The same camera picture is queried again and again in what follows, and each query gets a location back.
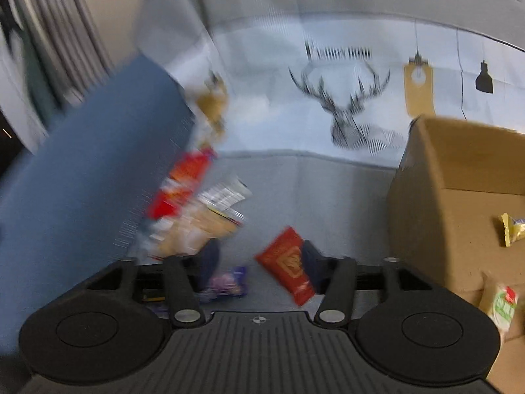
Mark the grey curtain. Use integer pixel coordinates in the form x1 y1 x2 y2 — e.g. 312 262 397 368
0 0 116 154

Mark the blue cushion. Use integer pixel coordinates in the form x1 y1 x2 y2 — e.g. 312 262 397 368
0 55 196 356

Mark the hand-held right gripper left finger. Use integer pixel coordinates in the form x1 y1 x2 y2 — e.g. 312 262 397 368
74 240 223 330

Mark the long red snack packet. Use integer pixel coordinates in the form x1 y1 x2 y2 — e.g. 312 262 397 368
147 148 219 221

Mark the cardboard box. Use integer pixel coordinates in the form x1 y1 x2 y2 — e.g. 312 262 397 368
388 115 525 394

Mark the square red snack packet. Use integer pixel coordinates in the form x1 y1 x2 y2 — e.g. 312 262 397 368
255 226 317 307

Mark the beige wafer snack packet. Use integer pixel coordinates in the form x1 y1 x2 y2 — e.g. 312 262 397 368
154 205 243 264

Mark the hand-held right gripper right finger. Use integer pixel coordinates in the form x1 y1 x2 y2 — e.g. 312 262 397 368
301 240 451 326

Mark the purple snack packet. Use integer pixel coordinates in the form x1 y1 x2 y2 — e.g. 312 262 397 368
197 265 249 301

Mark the long silver snack packet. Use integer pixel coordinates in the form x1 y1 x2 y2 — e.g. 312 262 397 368
196 176 253 223

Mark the yellow snack packet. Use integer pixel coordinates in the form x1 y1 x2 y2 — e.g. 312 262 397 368
498 212 525 249

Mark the green label snack packet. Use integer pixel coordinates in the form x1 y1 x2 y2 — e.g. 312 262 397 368
480 282 522 338

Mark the deer print quilt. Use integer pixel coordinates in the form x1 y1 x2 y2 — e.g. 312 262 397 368
135 0 525 173

